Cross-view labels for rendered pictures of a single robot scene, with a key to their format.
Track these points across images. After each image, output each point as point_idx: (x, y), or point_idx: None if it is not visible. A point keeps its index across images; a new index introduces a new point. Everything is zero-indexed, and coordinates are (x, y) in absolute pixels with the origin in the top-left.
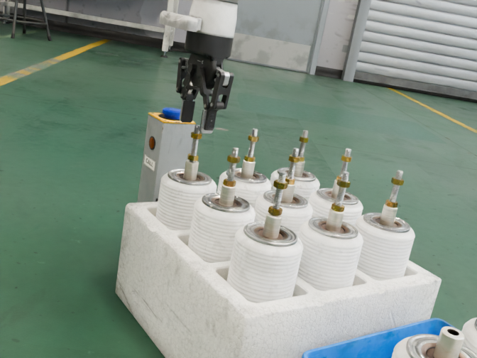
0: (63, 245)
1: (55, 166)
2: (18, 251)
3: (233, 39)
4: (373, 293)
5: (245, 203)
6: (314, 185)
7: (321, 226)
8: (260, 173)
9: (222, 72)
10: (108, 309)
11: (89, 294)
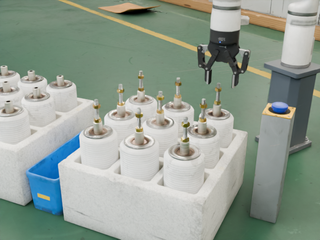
0: (315, 195)
1: None
2: (315, 179)
3: (212, 30)
4: None
5: (170, 109)
6: (165, 152)
7: (127, 113)
8: (198, 136)
9: (200, 44)
10: None
11: (248, 176)
